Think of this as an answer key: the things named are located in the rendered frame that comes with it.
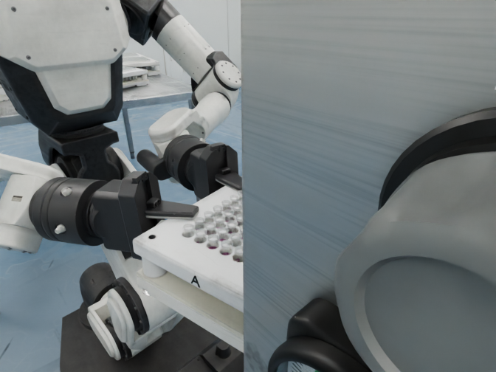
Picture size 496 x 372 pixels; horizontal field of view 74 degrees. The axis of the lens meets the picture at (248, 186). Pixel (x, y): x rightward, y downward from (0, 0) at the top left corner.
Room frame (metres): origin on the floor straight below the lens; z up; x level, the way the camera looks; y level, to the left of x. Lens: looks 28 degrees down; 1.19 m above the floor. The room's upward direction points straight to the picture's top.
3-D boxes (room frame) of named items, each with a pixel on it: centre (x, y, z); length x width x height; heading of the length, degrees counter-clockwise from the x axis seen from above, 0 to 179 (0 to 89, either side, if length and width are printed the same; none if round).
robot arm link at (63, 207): (0.37, 0.18, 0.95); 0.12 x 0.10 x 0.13; 76
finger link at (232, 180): (0.44, 0.02, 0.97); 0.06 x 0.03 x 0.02; 35
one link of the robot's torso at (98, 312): (0.77, 0.39, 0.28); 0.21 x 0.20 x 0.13; 44
